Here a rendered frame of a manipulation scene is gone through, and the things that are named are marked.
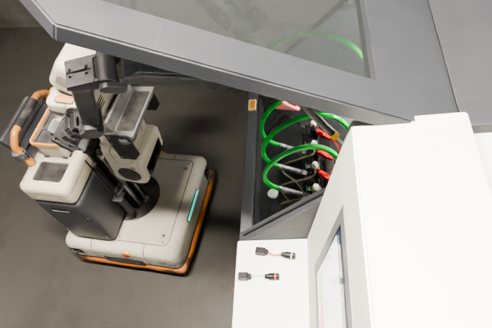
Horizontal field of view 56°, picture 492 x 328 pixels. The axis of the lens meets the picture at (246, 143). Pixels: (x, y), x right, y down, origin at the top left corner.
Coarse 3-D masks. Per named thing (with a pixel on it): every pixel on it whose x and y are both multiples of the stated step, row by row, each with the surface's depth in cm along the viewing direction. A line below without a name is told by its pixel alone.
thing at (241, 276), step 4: (240, 272) 137; (244, 272) 137; (240, 276) 136; (244, 276) 136; (248, 276) 136; (256, 276) 137; (260, 276) 137; (264, 276) 135; (268, 276) 135; (272, 276) 134; (276, 276) 134; (240, 280) 137; (244, 280) 137
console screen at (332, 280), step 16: (336, 224) 99; (336, 240) 97; (320, 256) 115; (336, 256) 96; (320, 272) 113; (336, 272) 95; (320, 288) 112; (336, 288) 94; (320, 304) 110; (336, 304) 93; (320, 320) 109; (336, 320) 92; (352, 320) 81
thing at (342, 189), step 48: (384, 144) 88; (432, 144) 86; (336, 192) 103; (384, 192) 82; (432, 192) 81; (480, 192) 79; (384, 240) 77; (432, 240) 76; (480, 240) 74; (384, 288) 73; (432, 288) 72; (480, 288) 70
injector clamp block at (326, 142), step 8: (304, 136) 163; (320, 136) 162; (304, 144) 161; (320, 144) 160; (328, 144) 159; (304, 160) 157; (312, 160) 157; (304, 168) 156; (304, 176) 154; (304, 184) 152; (312, 184) 151
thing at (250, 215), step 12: (252, 96) 183; (252, 120) 176; (252, 132) 173; (252, 144) 169; (252, 156) 166; (252, 168) 163; (252, 180) 160; (252, 192) 158; (252, 204) 155; (252, 216) 153; (240, 228) 151
